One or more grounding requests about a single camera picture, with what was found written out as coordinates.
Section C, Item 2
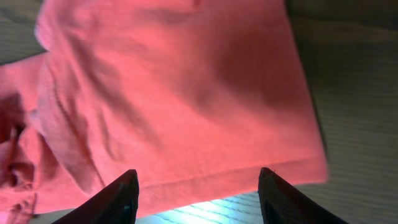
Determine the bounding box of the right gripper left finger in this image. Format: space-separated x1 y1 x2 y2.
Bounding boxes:
53 169 139 224

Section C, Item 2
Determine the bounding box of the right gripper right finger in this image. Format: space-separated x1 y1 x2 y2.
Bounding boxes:
257 167 348 224

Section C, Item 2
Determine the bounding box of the red soccer t-shirt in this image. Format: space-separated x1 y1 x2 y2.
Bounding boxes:
1 0 328 223

